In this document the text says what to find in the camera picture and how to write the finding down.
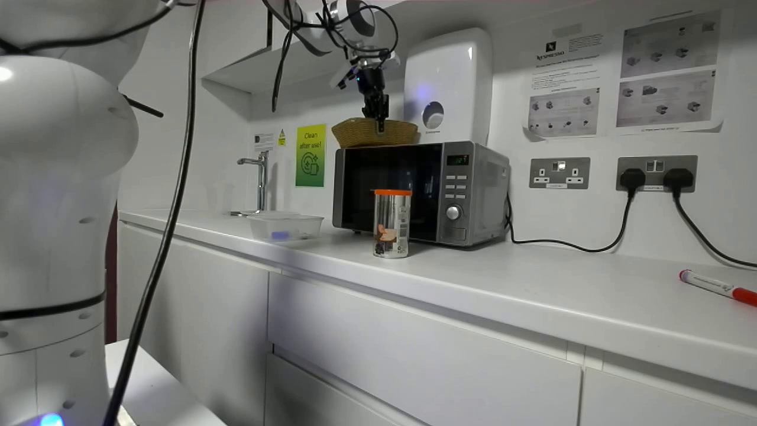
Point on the right instruction poster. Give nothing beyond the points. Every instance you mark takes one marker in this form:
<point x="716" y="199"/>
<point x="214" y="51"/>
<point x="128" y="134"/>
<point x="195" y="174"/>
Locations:
<point x="670" y="72"/>

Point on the right wall socket plate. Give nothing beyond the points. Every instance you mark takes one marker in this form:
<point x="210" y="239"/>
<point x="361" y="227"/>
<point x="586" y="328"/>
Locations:
<point x="656" y="167"/>

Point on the wall socket plate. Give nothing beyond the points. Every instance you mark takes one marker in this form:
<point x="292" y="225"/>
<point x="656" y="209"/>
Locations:
<point x="656" y="167"/>
<point x="559" y="174"/>

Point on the woven wicker basket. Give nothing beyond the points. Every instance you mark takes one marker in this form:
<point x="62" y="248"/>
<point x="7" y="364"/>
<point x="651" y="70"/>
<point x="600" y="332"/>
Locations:
<point x="373" y="134"/>

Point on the white wall dispenser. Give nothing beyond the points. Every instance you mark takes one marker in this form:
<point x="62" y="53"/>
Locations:
<point x="449" y="85"/>

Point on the left wall socket plate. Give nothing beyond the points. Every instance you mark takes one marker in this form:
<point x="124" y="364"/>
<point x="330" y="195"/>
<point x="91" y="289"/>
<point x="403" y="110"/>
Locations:
<point x="559" y="174"/>

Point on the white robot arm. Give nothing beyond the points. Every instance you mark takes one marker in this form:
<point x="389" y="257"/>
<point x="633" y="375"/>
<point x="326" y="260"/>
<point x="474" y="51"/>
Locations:
<point x="361" y="32"/>

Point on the silver microwave oven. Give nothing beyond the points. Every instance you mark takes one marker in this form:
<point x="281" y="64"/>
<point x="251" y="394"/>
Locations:
<point x="458" y="189"/>

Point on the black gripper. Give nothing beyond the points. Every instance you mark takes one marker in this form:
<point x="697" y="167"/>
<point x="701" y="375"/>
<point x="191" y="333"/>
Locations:
<point x="369" y="72"/>

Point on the red white marker pen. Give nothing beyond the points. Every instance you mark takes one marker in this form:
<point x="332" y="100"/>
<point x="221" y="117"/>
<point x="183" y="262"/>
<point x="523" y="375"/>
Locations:
<point x="720" y="287"/>

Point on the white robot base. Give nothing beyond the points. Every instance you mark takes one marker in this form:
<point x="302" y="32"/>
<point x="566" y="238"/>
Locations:
<point x="68" y="131"/>

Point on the white cabinet front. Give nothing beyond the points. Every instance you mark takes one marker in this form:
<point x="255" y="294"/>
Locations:
<point x="330" y="333"/>

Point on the green wall sign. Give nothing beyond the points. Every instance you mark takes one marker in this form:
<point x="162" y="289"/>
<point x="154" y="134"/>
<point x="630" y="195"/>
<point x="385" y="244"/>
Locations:
<point x="312" y="147"/>

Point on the chrome sink tap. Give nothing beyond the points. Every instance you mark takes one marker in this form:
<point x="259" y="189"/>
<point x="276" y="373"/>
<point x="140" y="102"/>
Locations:
<point x="270" y="186"/>

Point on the instruction poster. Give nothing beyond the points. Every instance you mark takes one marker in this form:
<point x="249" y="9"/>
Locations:
<point x="566" y="87"/>
<point x="670" y="72"/>

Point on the left instruction poster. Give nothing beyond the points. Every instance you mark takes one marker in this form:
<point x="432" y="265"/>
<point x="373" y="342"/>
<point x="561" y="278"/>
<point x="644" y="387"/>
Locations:
<point x="566" y="87"/>

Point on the clear jar orange lid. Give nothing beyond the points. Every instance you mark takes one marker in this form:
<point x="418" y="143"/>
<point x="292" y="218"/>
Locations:
<point x="391" y="222"/>

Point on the clear plastic tray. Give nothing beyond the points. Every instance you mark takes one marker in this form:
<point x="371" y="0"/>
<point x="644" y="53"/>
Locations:
<point x="282" y="225"/>

